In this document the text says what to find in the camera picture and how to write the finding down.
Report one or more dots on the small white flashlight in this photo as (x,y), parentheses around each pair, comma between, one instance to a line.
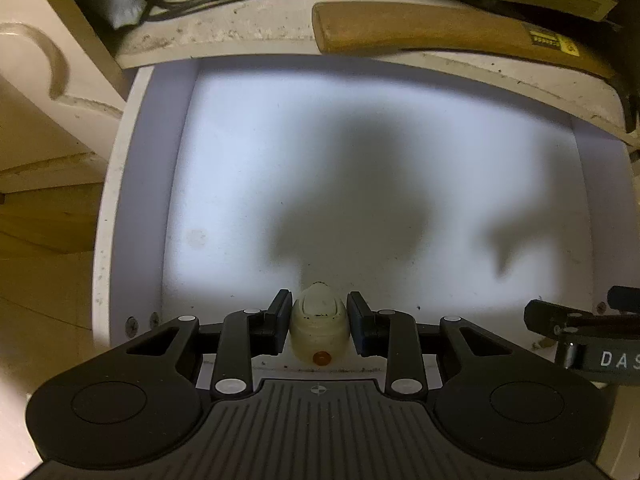
(319,325)

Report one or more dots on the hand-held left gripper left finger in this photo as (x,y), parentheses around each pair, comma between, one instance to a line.
(280,320)

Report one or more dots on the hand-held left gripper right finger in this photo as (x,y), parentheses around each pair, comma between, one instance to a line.
(357,321)

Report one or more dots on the white drawer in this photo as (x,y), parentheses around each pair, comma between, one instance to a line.
(40,110)
(350,135)

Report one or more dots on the white open drawer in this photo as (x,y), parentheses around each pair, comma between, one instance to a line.
(40,110)

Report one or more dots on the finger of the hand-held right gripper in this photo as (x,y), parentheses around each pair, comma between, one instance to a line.
(550,317)
(627,297)

